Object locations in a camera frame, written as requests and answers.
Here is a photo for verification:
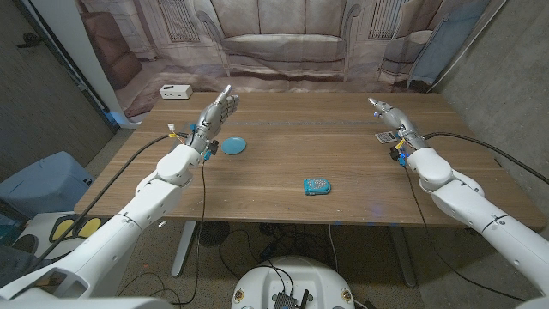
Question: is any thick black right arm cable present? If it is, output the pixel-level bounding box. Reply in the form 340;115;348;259
423;130;549;185

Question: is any teal flip phone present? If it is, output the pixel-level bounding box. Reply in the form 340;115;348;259
303;178;332;197

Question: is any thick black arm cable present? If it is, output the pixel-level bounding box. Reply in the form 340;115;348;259
23;131;190;278
423;130;549;185

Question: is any black floor cable bundle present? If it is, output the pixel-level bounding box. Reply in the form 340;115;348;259
218;222;329;280

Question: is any black door handle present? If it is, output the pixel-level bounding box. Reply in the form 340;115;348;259
16;32;43;49

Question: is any black door frame strip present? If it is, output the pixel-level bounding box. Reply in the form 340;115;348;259
12;0;121;132

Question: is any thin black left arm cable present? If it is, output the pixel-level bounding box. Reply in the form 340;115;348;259
169;159;207;306

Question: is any white pocket calculator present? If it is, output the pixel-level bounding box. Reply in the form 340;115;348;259
374;130;400;145

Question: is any blue grey plastic bin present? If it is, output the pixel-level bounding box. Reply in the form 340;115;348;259
0;150;95;220

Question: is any printed sofa room backdrop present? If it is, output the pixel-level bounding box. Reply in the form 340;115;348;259
76;0;507;119

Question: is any white yellow foot pedal unit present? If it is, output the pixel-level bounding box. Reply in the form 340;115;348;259
12;210;108;258

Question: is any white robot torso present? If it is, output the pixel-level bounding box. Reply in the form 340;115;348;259
231;256;356;309

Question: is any blue round dish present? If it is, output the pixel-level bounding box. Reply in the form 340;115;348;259
220;136;248;156

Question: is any black electronics module with antenna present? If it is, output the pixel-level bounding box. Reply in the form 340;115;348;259
271;289;311;309

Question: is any black round floor fan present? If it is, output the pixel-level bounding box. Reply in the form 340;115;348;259
196;221;232;248

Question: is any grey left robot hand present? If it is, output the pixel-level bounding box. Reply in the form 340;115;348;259
187;84;240;162

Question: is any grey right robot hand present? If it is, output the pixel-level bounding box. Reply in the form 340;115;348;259
367;97;428;167

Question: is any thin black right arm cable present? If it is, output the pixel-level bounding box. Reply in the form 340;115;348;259
401;166;527;302

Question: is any white table leg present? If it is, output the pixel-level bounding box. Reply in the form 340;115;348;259
171;221;198;278
389;225;418;288

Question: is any white power box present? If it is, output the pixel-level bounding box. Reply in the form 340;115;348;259
159;84;193;100

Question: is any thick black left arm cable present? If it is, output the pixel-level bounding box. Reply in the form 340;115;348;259
23;131;190;278

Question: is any person in blue jeans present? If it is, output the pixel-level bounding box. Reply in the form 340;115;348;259
0;246;51;287

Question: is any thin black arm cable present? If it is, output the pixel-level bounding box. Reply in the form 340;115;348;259
401;166;527;302
169;159;207;306

